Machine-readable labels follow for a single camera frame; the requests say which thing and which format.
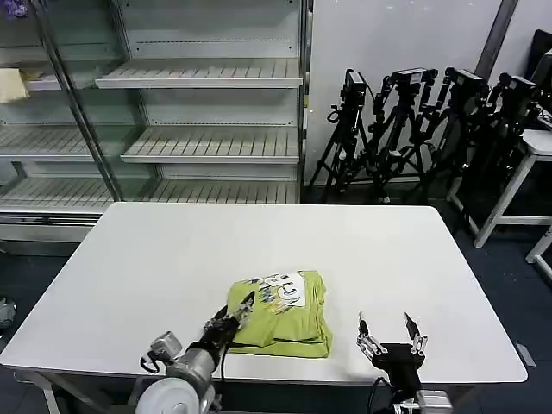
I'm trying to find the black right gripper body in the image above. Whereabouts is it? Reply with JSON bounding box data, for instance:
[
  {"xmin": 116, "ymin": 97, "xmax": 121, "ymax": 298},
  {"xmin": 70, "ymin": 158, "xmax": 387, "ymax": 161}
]
[{"xmin": 371, "ymin": 342, "xmax": 426, "ymax": 392}]

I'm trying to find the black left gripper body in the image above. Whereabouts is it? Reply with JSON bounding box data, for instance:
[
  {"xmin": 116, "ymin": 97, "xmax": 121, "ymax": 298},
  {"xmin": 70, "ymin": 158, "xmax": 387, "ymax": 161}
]
[{"xmin": 201, "ymin": 317, "xmax": 241, "ymax": 348}]

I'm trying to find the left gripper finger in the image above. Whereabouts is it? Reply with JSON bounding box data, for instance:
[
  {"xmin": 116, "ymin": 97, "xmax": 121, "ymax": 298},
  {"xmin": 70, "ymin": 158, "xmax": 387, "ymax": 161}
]
[
  {"xmin": 231, "ymin": 291, "xmax": 258, "ymax": 325},
  {"xmin": 208, "ymin": 304, "xmax": 231, "ymax": 326}
]

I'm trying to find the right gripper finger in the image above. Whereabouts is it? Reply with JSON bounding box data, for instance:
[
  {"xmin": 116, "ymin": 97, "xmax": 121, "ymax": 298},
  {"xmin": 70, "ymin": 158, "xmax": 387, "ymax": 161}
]
[
  {"xmin": 403, "ymin": 311, "xmax": 430, "ymax": 357},
  {"xmin": 355, "ymin": 310, "xmax": 387, "ymax": 360}
]

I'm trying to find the lime green t-shirt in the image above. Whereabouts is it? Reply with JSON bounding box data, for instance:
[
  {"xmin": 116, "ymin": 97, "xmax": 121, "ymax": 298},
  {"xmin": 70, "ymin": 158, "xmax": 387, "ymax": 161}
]
[{"xmin": 225, "ymin": 269, "xmax": 335, "ymax": 360}]

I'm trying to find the small metal floor plate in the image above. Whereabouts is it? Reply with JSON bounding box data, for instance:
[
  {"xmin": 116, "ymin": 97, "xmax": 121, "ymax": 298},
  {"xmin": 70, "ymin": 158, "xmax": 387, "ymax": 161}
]
[{"xmin": 514, "ymin": 342, "xmax": 536, "ymax": 367}]

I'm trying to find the open grey shelf cabinet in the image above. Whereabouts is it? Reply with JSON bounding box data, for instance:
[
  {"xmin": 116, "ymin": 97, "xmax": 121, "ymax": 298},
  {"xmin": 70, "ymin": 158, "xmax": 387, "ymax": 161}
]
[{"xmin": 94, "ymin": 0, "xmax": 310, "ymax": 209}]

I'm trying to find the grey work table leg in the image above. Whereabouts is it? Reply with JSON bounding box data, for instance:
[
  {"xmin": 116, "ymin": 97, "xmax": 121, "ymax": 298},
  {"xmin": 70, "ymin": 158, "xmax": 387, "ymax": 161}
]
[{"xmin": 12, "ymin": 368, "xmax": 61, "ymax": 414}]

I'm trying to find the grey bundle on floor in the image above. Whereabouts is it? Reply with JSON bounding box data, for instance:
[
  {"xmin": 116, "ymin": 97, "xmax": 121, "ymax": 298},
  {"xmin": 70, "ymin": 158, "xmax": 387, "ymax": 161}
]
[{"xmin": 0, "ymin": 295, "xmax": 18, "ymax": 342}]

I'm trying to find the small white side table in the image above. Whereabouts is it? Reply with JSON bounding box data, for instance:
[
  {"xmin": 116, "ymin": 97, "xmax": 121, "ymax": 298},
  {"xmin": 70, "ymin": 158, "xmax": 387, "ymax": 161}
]
[{"xmin": 446, "ymin": 128, "xmax": 552, "ymax": 249}]

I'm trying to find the glass-fronted metal shelf cabinet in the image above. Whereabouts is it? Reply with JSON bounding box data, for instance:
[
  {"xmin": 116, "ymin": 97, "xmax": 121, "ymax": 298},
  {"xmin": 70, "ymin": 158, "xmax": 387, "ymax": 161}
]
[{"xmin": 0, "ymin": 0, "xmax": 130, "ymax": 255}]

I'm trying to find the black monitor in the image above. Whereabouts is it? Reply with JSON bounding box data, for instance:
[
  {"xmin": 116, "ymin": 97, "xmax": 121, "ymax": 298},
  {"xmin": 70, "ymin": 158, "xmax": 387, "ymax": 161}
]
[{"xmin": 528, "ymin": 28, "xmax": 552, "ymax": 92}]

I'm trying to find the beige cardboard box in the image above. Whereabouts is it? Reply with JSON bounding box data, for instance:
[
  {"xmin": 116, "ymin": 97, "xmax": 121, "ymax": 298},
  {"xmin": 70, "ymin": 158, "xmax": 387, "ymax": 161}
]
[{"xmin": 0, "ymin": 67, "xmax": 31, "ymax": 105}]

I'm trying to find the purple packet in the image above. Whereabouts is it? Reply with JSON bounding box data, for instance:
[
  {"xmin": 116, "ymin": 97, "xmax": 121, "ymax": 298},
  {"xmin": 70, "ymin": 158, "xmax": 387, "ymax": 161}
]
[{"xmin": 0, "ymin": 0, "xmax": 32, "ymax": 21}]

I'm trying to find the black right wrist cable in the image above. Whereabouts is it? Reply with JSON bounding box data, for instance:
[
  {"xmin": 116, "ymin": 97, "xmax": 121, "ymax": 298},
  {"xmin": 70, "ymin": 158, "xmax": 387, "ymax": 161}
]
[{"xmin": 369, "ymin": 376, "xmax": 394, "ymax": 414}]

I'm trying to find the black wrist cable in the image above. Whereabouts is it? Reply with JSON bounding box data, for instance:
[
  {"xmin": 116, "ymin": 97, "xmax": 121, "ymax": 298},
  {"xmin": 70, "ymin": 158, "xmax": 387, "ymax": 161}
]
[
  {"xmin": 139, "ymin": 340, "xmax": 229, "ymax": 383},
  {"xmin": 369, "ymin": 376, "xmax": 394, "ymax": 414}
]

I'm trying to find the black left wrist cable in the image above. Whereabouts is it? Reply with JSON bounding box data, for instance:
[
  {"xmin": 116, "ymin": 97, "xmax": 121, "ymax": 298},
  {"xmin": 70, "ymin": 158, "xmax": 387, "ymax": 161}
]
[{"xmin": 139, "ymin": 340, "xmax": 229, "ymax": 383}]

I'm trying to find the white table leg frame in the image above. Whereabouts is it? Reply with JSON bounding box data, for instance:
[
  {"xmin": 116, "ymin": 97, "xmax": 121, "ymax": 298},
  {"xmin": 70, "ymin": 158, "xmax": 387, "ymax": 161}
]
[{"xmin": 524, "ymin": 223, "xmax": 552, "ymax": 282}]

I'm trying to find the black tripod with camera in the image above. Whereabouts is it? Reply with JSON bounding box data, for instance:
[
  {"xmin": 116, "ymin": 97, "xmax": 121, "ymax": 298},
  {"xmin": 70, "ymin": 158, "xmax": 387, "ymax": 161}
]
[
  {"xmin": 308, "ymin": 67, "xmax": 373, "ymax": 204},
  {"xmin": 413, "ymin": 66, "xmax": 492, "ymax": 204},
  {"xmin": 366, "ymin": 66, "xmax": 438, "ymax": 204},
  {"xmin": 456, "ymin": 72, "xmax": 541, "ymax": 235}
]

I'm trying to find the grey slanted wall pipe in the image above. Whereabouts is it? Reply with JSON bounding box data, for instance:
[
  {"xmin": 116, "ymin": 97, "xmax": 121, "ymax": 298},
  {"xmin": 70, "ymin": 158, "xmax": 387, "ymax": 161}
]
[{"xmin": 475, "ymin": 0, "xmax": 521, "ymax": 84}]

